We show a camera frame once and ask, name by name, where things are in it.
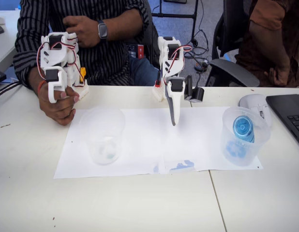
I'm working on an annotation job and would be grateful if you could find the blue plastic bottle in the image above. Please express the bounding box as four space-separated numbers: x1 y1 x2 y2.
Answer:
232 115 256 145

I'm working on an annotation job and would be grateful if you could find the white leader arm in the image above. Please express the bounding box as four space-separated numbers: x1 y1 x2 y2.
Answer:
36 31 90 104

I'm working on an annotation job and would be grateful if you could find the striped shirt person right forearm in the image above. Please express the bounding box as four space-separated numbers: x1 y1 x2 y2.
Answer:
28 67 48 91

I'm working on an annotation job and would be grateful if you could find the brown shirt person right forearm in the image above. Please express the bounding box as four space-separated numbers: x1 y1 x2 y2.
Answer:
248 20 291 71

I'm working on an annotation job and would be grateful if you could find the brown shirt person right hand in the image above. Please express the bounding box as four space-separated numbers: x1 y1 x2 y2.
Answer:
264 64 291 87

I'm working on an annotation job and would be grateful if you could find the striped shirt person left hand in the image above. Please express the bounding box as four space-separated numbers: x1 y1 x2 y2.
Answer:
62 16 102 48

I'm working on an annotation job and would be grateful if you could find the striped shirt person right hand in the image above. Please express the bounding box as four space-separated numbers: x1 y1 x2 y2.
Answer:
38 81 80 126

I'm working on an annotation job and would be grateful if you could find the black red electronics box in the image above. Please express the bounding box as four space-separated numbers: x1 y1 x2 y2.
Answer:
126 43 147 60

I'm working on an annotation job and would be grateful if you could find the black office chair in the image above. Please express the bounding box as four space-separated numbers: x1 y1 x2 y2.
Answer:
205 0 260 87

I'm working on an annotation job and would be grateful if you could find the striped shirt person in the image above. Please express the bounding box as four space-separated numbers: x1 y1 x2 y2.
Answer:
13 0 160 87

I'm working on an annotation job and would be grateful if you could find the clear plastic cup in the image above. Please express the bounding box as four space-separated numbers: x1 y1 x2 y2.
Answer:
78 107 126 166
220 106 271 167

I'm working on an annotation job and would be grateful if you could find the white computer mouse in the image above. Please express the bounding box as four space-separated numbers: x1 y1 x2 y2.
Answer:
238 93 272 128

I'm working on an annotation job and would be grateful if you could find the black square smartwatch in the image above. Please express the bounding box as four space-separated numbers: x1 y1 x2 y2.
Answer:
97 19 109 39

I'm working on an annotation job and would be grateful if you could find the black laptop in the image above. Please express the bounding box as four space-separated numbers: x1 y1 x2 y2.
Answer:
265 93 299 150

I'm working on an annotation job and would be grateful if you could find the brown shirt person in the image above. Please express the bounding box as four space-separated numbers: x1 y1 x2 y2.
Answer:
235 0 299 87

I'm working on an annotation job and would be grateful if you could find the white side desk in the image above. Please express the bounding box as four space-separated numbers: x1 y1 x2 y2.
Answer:
0 11 22 71

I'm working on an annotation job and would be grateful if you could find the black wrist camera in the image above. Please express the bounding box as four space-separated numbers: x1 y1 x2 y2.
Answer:
184 75 205 102

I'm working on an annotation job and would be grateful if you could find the black metal stand frame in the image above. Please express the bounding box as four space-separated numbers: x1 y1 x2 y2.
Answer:
151 0 200 46

